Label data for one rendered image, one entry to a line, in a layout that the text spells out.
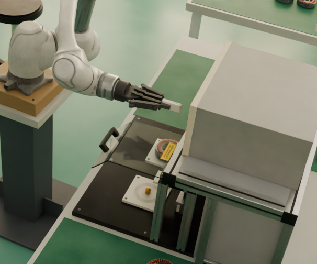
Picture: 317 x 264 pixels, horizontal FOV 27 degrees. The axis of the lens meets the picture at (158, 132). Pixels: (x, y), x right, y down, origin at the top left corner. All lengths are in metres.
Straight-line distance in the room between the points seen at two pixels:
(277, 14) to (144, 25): 1.45
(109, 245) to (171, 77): 1.10
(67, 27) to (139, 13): 2.99
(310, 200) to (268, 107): 0.68
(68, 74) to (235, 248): 0.80
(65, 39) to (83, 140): 1.76
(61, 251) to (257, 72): 0.91
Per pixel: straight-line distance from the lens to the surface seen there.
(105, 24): 5.01
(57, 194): 3.55
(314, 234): 2.56
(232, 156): 2.12
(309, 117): 2.11
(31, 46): 2.80
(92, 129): 3.98
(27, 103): 2.84
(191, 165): 2.14
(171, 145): 2.27
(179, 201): 2.42
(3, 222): 3.42
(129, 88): 2.29
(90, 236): 2.37
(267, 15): 3.84
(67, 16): 2.26
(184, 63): 3.28
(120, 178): 2.56
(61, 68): 2.12
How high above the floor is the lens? 2.53
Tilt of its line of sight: 39 degrees down
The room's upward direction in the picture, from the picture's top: 8 degrees clockwise
